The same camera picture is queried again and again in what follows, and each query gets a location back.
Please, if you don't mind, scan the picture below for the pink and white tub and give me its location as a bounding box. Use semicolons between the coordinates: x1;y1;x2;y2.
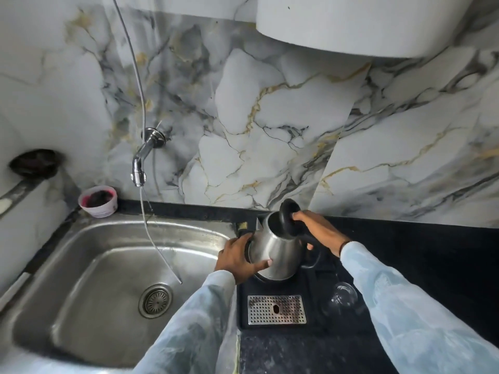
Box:
78;185;119;219

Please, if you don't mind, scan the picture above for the person's right hand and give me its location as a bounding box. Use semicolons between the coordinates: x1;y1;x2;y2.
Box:
292;210;352;257

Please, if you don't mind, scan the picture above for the black round dish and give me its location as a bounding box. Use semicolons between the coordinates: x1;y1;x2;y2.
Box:
8;149;64;180

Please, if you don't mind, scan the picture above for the stainless steel sink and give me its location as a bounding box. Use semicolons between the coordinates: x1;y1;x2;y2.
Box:
0;211;243;374

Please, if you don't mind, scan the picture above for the dark scrubber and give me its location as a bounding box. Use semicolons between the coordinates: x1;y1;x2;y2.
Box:
87;189;114;208

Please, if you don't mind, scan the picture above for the person's right forearm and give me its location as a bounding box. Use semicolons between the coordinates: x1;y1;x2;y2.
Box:
340;241;499;374

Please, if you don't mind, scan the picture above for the perforated metal drip grate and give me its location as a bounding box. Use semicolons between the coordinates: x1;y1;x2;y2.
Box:
247;295;307;326

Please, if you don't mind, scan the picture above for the white water heater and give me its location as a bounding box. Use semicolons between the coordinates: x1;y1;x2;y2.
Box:
255;0;499;59

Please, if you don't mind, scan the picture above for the thin grey hose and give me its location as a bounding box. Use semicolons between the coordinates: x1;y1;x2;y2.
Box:
111;0;183;285

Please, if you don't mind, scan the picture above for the black tea tray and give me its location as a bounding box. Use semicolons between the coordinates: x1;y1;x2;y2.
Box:
237;261;377;335

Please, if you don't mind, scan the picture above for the person's left hand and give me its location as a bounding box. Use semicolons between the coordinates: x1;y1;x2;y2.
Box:
215;233;274;286

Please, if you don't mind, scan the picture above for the person's left forearm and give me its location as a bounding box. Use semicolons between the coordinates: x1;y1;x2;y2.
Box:
132;270;239;374

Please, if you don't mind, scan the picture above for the clear drinking glass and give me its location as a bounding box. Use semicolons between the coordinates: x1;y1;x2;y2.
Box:
321;282;359;317

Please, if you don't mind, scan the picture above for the round sink drain strainer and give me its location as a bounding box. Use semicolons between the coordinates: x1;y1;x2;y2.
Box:
138;284;174;319

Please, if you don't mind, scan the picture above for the chrome wall tap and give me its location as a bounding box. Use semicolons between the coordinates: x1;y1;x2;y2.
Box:
131;127;167;188

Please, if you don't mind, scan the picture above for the stainless steel electric kettle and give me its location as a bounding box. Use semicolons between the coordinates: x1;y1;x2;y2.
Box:
247;198;325;282

